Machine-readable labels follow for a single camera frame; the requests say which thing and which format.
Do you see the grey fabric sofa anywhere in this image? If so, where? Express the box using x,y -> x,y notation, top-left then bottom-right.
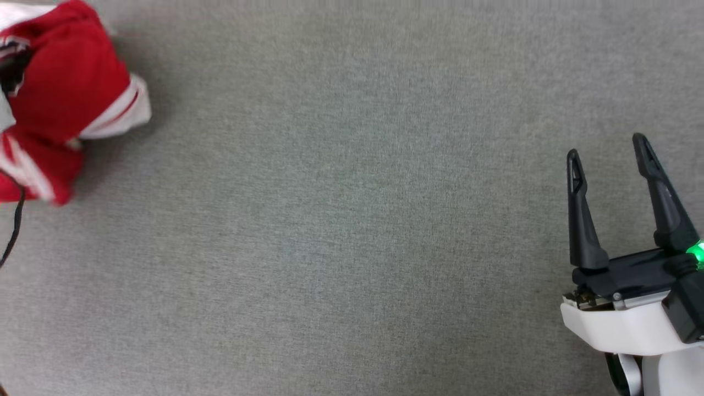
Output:
0,0 -> 704,396

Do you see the thin black cable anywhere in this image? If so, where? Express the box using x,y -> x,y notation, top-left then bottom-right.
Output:
0,184 -> 26,269

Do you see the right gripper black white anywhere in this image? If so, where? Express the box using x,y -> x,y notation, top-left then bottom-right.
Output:
560,133 -> 704,358

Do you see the red and white sports jersey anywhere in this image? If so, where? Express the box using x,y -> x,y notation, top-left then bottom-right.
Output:
0,0 -> 152,207

